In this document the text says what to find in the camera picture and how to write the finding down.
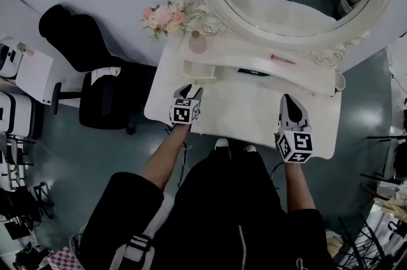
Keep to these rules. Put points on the person's right forearm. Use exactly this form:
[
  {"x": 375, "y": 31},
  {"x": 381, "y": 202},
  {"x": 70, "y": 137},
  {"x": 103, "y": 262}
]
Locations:
[{"x": 297, "y": 189}]

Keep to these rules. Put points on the pink flower bouquet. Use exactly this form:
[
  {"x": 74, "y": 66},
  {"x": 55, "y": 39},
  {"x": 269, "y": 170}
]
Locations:
[{"x": 163, "y": 19}]

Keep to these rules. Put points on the black office chair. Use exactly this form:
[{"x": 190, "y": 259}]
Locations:
[{"x": 79, "y": 40}]

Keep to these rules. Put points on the person's left white shoe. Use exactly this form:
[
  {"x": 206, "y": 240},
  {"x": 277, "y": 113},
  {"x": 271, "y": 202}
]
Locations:
[{"x": 221, "y": 144}]

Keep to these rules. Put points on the white appliance black trim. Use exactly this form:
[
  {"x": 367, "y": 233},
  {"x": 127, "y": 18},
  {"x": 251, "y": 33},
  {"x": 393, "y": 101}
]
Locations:
[
  {"x": 20, "y": 114},
  {"x": 9, "y": 60}
]

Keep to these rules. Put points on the small potted plant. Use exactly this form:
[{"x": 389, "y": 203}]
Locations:
[{"x": 22, "y": 48}]

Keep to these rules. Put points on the white cloth on chair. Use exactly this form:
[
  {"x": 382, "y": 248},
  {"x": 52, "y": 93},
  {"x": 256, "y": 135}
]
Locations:
[{"x": 103, "y": 73}]

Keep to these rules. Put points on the white dressing table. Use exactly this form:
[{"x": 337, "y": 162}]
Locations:
[{"x": 241, "y": 110}]

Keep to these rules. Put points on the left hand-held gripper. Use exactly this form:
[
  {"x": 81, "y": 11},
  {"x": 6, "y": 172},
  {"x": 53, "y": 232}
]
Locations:
[{"x": 184, "y": 113}]

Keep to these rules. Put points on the person's right white shoe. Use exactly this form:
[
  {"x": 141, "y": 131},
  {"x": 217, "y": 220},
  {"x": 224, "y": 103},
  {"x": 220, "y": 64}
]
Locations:
[{"x": 250, "y": 148}]

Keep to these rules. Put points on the pink checkered cloth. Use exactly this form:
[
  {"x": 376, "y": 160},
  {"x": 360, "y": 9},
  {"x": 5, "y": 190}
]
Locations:
[{"x": 62, "y": 259}]

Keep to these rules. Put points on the person's left forearm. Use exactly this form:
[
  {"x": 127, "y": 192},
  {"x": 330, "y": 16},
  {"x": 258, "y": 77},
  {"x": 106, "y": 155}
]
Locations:
[{"x": 167, "y": 157}]

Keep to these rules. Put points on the person's white shoe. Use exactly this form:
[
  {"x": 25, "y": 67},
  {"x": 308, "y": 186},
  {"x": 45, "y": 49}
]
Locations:
[
  {"x": 221, "y": 144},
  {"x": 250, "y": 148}
]

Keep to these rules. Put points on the pink glass vase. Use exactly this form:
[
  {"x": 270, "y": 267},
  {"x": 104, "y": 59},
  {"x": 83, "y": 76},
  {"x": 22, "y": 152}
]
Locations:
[{"x": 197, "y": 44}]

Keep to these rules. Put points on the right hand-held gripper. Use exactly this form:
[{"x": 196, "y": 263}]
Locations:
[{"x": 295, "y": 145}]

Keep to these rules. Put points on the white cabinet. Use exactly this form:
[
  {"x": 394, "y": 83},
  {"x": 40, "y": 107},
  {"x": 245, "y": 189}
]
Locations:
[{"x": 35, "y": 78}]

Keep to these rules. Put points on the person's black jacket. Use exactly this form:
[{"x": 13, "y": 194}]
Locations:
[{"x": 216, "y": 214}]

